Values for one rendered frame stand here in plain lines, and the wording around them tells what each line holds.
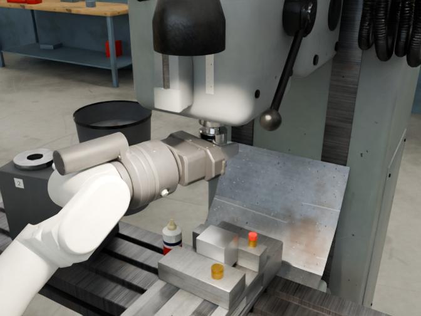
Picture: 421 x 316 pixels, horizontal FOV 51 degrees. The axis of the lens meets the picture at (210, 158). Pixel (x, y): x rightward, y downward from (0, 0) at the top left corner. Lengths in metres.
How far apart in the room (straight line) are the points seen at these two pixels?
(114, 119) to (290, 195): 2.08
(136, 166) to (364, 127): 0.59
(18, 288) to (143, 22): 0.38
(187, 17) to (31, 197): 0.70
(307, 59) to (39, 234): 0.48
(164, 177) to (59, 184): 0.14
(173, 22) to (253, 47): 0.19
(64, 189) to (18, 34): 7.34
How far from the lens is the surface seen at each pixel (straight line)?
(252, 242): 0.85
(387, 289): 2.47
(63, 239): 0.56
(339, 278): 1.25
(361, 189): 1.10
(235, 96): 0.59
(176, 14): 0.42
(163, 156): 0.64
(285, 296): 0.94
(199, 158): 0.67
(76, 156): 0.59
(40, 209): 1.04
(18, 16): 7.83
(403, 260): 2.70
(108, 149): 0.61
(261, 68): 0.61
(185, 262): 0.82
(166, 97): 0.60
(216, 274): 0.78
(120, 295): 0.94
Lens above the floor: 1.54
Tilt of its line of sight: 25 degrees down
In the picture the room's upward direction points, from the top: straight up
